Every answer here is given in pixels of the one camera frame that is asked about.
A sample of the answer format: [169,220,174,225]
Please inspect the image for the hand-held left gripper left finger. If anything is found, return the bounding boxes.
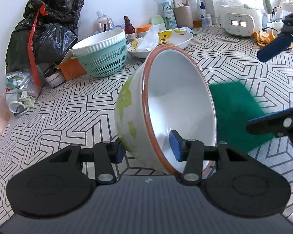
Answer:
[47,138,126,185]

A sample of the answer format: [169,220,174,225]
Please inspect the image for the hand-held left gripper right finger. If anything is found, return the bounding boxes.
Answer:
[169,129,248,186]

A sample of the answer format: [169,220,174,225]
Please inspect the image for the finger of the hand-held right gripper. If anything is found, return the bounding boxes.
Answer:
[257,10,293,63]
[246,105,293,137]

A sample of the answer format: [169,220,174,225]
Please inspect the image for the green scouring pad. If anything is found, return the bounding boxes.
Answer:
[208,80,275,154]

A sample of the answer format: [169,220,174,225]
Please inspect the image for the white bowl with orange rim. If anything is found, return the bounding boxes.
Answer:
[114,44,218,175]

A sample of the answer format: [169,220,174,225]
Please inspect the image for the white ribbed bowl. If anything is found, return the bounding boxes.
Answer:
[71,28,126,55]

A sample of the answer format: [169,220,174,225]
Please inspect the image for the orange peels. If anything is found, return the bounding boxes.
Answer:
[253,29,293,49]

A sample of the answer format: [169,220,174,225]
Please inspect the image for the white electric kettle appliance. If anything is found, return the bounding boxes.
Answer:
[220,0,273,38]

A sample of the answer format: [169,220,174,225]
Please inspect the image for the white carton box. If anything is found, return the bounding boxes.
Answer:
[200,0,224,26]

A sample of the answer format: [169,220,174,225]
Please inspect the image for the small blue cap bottle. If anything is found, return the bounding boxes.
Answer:
[199,2,209,27]

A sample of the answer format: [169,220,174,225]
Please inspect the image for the gold cap bottle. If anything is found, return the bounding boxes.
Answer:
[184,0,202,28]

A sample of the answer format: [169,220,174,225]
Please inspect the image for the teal plastic strainer basket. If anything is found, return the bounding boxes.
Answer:
[71,35,129,78]

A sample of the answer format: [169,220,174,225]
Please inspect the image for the white plate with yellow print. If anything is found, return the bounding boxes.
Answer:
[127,29,194,59]

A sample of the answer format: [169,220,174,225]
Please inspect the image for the orange cardboard box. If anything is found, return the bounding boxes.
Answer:
[56,50,87,82]

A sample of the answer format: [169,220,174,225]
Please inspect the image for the white round jar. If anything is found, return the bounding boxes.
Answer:
[44,68,66,88]

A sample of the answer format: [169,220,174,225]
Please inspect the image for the crumpled white tissue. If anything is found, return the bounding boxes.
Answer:
[136,25,160,52]

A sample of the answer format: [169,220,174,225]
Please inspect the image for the teal spray bottle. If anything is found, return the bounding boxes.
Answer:
[157,0,178,30]

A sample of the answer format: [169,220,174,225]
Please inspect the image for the pale green tube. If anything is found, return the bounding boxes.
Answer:
[150,15,167,31]

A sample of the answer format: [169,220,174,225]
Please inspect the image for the orange lid jar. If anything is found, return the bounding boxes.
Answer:
[136,25,153,38]

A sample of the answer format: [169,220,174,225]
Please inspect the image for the clear bag of small packets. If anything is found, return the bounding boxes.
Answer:
[4,69,41,116]

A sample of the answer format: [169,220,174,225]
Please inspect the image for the brown spray bottle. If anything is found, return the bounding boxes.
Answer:
[123,15,137,42]

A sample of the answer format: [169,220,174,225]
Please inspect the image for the pink liquid bottle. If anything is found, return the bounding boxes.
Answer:
[92,10,114,34]

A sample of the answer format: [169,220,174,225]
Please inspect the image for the red plastic tie strip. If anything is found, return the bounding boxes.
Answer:
[28,0,64,87]

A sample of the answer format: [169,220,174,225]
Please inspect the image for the black garbage bag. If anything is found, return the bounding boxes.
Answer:
[5,0,85,75]

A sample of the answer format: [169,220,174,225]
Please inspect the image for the beige bottle with handle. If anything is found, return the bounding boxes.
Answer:
[172,0,194,29]

